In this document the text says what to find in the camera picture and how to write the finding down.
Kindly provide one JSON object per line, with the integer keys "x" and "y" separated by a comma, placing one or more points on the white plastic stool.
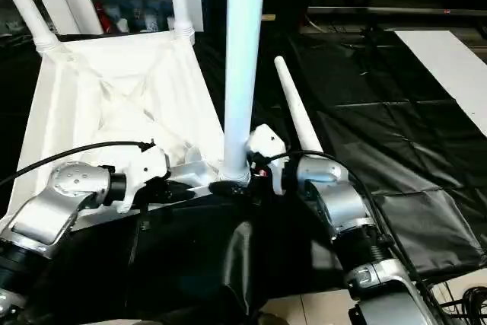
{"x": 114, "y": 93}

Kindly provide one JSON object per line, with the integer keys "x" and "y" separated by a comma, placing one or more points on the white flat board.
{"x": 452, "y": 66}

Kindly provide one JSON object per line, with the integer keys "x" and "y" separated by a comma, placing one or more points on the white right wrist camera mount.
{"x": 270, "y": 142}

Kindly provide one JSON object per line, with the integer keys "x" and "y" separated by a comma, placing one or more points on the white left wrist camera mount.
{"x": 146, "y": 169}

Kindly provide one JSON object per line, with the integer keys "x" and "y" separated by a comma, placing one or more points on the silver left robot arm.
{"x": 64, "y": 195}

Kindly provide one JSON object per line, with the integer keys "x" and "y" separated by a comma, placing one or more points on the black horizontal bar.
{"x": 399, "y": 10}

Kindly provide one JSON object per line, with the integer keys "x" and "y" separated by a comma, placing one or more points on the small yellow label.
{"x": 269, "y": 17}

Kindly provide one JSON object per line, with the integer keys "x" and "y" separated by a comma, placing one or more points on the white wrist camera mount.
{"x": 146, "y": 169}
{"x": 270, "y": 142}

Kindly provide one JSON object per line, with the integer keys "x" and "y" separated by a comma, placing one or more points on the black glossy mat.
{"x": 399, "y": 131}

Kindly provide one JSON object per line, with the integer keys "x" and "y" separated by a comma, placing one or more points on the dark rounded robot body part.
{"x": 272, "y": 320}

